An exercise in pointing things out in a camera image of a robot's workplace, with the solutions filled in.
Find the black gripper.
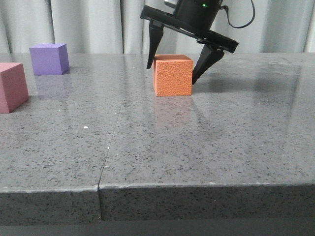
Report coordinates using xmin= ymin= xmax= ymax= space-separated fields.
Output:
xmin=140 ymin=0 xmax=238 ymax=85

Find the orange foam cube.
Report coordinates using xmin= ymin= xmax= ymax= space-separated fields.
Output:
xmin=153 ymin=54 xmax=193 ymax=96

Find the grey-green curtain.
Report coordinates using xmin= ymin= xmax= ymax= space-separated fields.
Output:
xmin=0 ymin=0 xmax=315 ymax=54

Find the purple foam cube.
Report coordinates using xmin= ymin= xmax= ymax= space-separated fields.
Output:
xmin=29 ymin=43 xmax=69 ymax=75

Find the pink foam cube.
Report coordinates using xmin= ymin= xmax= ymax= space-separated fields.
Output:
xmin=0 ymin=62 xmax=29 ymax=114

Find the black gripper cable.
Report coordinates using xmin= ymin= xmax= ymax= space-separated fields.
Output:
xmin=220 ymin=0 xmax=255 ymax=29

